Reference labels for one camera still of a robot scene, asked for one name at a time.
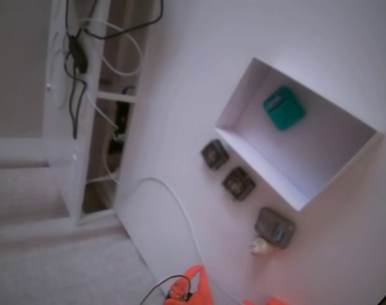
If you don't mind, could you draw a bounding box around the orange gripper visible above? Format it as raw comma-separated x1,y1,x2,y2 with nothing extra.
163,264,215,305

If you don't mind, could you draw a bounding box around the green cube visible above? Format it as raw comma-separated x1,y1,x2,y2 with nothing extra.
263,84,307,131

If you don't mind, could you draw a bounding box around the white cardboard bin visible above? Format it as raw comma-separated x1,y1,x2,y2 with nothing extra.
214,57,386,213

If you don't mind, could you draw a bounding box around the small white figurine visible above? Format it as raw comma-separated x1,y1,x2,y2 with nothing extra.
250,237,272,255

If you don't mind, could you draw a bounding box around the grey transparent case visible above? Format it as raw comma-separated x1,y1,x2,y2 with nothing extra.
254,206,297,251

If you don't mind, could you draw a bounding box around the black coin case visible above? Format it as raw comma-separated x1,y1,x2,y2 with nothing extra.
221,166,256,201
200,139,230,171

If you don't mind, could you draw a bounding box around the black power strip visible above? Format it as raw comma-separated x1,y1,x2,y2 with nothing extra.
108,85,136,159

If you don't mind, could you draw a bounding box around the black gripper servo wire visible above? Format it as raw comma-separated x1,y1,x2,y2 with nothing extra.
138,274,193,305

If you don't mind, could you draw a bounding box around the long white cable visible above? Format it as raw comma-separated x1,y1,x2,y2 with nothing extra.
128,177,244,305

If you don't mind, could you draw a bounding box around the white frame rack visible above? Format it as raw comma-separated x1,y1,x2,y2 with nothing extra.
45,0,151,228

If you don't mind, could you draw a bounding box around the thin white cable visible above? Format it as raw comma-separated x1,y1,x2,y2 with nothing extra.
84,90,121,133

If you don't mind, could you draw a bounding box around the white looped cable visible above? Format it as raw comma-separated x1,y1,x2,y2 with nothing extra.
78,17,142,78

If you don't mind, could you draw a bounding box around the black cable with inline block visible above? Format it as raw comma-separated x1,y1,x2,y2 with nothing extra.
63,0,165,140

